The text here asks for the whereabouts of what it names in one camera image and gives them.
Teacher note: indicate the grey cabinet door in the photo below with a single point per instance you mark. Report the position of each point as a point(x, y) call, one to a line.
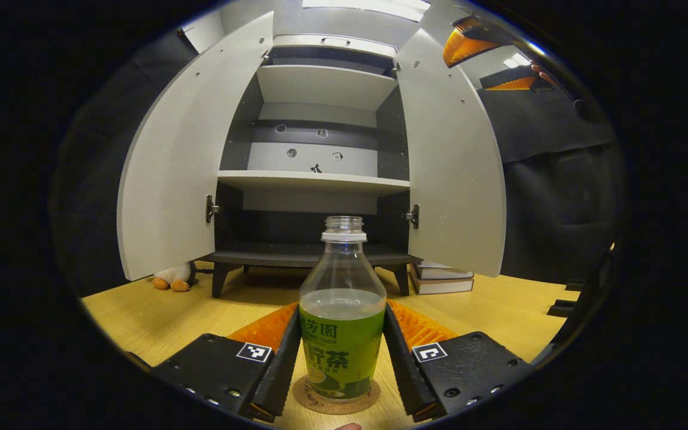
point(189, 161)
point(451, 167)

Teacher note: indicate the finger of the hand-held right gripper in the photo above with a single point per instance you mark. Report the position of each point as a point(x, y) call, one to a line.
point(463, 45)
point(514, 80)

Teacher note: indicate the green label tea bottle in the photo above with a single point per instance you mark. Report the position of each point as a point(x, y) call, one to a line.
point(341, 352)

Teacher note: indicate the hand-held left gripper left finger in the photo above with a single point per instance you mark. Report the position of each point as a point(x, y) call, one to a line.
point(278, 376)

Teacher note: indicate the grey cabinet drawer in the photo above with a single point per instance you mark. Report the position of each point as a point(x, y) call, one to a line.
point(296, 43)

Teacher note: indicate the grey wooden cabinet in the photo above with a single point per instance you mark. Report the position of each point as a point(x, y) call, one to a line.
point(320, 86)

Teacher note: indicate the small ceiling light panel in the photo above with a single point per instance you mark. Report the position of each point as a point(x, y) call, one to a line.
point(517, 60)

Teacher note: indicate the round cork coaster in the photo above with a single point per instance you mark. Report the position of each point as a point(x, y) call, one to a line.
point(332, 408)

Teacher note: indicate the penguin plush toy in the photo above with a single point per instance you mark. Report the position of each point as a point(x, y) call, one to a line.
point(172, 276)

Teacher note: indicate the thick pale book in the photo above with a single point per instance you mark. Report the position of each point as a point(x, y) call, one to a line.
point(442, 286)

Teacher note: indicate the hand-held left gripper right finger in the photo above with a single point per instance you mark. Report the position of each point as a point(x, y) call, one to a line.
point(404, 370)

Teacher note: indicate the black backdrop cloth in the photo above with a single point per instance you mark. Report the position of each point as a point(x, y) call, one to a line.
point(559, 197)
point(93, 197)

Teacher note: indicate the large ceiling light panel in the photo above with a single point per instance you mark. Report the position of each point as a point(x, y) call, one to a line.
point(368, 7)

